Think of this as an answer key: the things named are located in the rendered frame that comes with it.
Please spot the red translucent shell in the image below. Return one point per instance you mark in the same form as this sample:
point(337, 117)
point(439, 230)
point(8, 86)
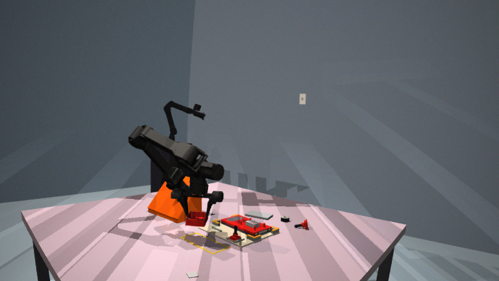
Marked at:
point(196, 218)

